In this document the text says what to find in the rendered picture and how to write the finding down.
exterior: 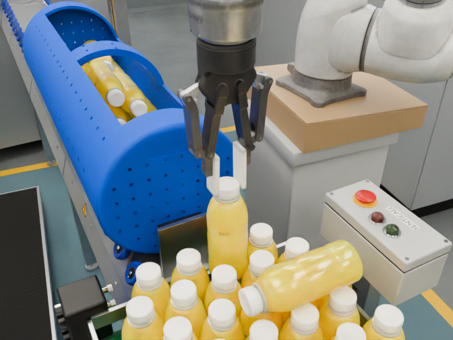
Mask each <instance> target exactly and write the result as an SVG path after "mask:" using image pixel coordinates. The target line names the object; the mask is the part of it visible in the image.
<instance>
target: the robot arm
mask: <svg viewBox="0 0 453 340"><path fill-rule="evenodd" d="M263 11H264V0H189V24H190V31H191V33H192V34H193V35H194V36H195V37H197V38H196V49H197V65H198V74H197V76H196V78H195V84H194V85H192V86H190V87H189V88H188V89H186V90H185V89H183V88H180V89H178V91H177V96H178V97H179V99H180V101H181V103H182V104H183V113H184V119H185V129H186V135H187V146H188V149H189V151H190V152H191V153H192V155H193V156H194V157H195V158H196V159H200V158H202V172H203V174H204V175H205V176H206V177H207V188H208V190H209V191H210V192H211V194H212V195H213V196H214V197H215V198H217V197H219V187H220V157H219V156H218V155H217V154H216V153H215V151H216V143H217V139H218V131H219V127H220V119H221V115H223V114H224V107H225V106H227V105H229V104H231V106H232V110H233V117H234V121H235V128H236V132H237V139H238V141H239V143H238V141H234V142H233V177H234V178H235V179H237V180H238V181H239V187H240V188H241V189H245V188H246V165H249V164H250V162H251V151H253V150H254V149H255V145H254V144H253V143H255V142H261V141H262V140H263V138H264V128H265V121H266V109H267V102H268V93H269V91H270V88H271V86H272V83H273V78H271V77H270V76H269V75H267V74H265V73H264V72H256V70H255V67H254V65H255V56H256V37H257V36H258V35H259V34H260V33H261V32H262V28H263ZM287 70H288V71H289V72H290V73H291V74H292V75H290V76H284V77H279V78H277V79H276V82H275V85H277V86H280V87H283V88H285V89H287V90H289V91H290V92H292V93H294V94H296V95H297V96H299V97H301V98H303V99H304V100H306V101H307V102H309V103H310V104H311V105H312V106H313V107H317V108H323V107H325V106H326V105H329V104H332V103H337V102H339V101H344V100H346V99H350V98H355V97H359V96H365V95H366V93H367V90H366V89H365V88H364V87H361V86H358V85H356V84H354V83H352V77H353V72H365V73H368V74H372V75H375V76H378V77H381V78H387V79H390V80H396V81H401V82H409V83H416V84H429V83H436V82H443V81H446V80H448V79H449V78H452V77H453V0H385V2H384V6H383V8H377V7H375V6H373V5H371V4H369V3H368V0H307V2H306V4H305V7H304V8H303V11H302V14H301V18H300V22H299V27H298V32H297V40H296V47H295V62H291V63H289V64H288V65H287ZM251 85H253V87H252V91H251V106H250V114H249V116H248V112H247V108H248V102H247V92H248V90H249V89H250V88H251ZM199 93H202V94H203V95H204V96H205V97H206V98H205V108H206V110H205V115H204V124H203V129H202V136H201V129H200V116H199V111H198V107H197V104H198V103H199V98H198V95H199Z"/></svg>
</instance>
